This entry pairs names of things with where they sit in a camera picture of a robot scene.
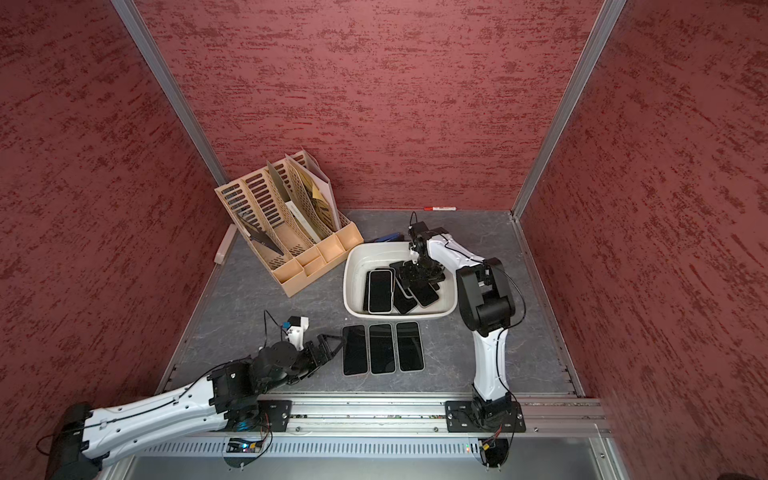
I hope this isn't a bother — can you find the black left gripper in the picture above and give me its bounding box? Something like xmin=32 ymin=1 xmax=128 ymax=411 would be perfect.
xmin=259 ymin=335 xmax=347 ymax=394

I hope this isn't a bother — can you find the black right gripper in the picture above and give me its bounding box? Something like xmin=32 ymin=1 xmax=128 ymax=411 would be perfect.
xmin=400 ymin=255 xmax=446 ymax=288

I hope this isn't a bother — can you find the small phone pink case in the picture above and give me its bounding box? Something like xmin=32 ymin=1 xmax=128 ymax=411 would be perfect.
xmin=409 ymin=282 xmax=440 ymax=308

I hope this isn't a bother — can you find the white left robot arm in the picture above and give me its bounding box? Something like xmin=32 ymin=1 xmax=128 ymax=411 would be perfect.
xmin=45 ymin=334 xmax=345 ymax=479

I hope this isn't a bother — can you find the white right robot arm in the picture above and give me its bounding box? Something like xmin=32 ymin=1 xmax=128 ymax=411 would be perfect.
xmin=400 ymin=221 xmax=519 ymax=434

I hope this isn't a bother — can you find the white plastic storage tub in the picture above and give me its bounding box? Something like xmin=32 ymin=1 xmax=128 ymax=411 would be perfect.
xmin=343 ymin=242 xmax=458 ymax=321

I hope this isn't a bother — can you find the blue pen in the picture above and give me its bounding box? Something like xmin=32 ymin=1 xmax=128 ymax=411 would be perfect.
xmin=370 ymin=232 xmax=404 ymax=243

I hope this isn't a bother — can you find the gold patterned folder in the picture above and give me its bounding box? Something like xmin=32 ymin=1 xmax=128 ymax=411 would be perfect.
xmin=293 ymin=161 xmax=339 ymax=232

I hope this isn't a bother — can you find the black notebook in organizer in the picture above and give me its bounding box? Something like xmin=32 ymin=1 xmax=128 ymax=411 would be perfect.
xmin=241 ymin=221 xmax=284 ymax=256

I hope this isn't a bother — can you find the beige desk file organizer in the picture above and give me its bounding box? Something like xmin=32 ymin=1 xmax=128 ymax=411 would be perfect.
xmin=216 ymin=149 xmax=363 ymax=297

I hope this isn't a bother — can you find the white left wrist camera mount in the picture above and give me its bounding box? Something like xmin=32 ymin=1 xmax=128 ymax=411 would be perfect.
xmin=282 ymin=315 xmax=309 ymax=351

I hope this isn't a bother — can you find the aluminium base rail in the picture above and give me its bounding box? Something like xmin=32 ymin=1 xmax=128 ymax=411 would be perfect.
xmin=142 ymin=394 xmax=613 ymax=468

